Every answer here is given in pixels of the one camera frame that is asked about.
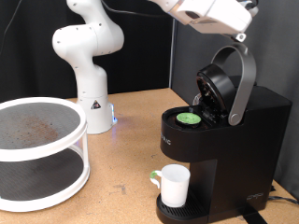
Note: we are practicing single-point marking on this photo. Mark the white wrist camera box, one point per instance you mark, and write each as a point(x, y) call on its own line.
point(194, 12)

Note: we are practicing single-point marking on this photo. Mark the white two-tier turntable shelf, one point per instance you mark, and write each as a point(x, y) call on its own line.
point(31, 149)

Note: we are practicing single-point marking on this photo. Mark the grey partition panel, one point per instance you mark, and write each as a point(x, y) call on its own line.
point(277, 62)

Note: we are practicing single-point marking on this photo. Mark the black tape strip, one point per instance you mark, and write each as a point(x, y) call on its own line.
point(253, 217)

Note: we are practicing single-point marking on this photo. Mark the black Keurig coffee machine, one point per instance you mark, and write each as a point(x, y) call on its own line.
point(236, 149)

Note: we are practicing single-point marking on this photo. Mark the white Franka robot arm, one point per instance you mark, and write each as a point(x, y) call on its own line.
point(90, 77)

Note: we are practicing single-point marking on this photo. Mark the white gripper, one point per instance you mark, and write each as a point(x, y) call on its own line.
point(230, 20)

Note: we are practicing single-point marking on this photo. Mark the green reusable coffee pod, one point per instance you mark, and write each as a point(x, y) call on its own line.
point(188, 118)

